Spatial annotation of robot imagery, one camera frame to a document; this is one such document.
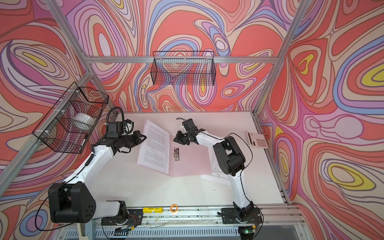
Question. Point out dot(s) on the white tape roll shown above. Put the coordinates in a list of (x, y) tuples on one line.
[(84, 119)]

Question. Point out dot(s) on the black wire basket left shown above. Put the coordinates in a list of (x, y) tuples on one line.
[(59, 132)]

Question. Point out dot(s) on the metal folder clip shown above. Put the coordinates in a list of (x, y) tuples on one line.
[(176, 154)]

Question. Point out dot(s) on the printed English text sheet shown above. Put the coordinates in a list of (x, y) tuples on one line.
[(155, 150)]

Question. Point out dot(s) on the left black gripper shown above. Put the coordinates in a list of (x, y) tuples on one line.
[(136, 134)]

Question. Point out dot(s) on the pink file folder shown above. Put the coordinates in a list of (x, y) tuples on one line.
[(194, 160)]

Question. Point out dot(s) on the printed Chinese text sheet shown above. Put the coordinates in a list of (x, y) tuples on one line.
[(217, 175)]

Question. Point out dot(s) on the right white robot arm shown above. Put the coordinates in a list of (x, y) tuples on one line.
[(231, 161)]

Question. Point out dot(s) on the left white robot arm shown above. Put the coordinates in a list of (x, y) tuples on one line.
[(72, 201)]

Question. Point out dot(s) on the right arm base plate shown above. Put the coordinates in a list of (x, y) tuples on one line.
[(234, 216)]

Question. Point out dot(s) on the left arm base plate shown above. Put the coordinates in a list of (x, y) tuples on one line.
[(133, 218)]

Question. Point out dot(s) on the black wire basket back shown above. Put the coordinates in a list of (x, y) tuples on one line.
[(180, 68)]

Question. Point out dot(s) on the yellow label strip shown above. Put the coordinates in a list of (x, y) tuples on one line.
[(149, 210)]

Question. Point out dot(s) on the black wire basket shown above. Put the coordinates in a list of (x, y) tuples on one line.
[(59, 132), (180, 68)]

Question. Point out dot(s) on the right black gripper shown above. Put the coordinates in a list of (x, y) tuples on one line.
[(179, 138)]

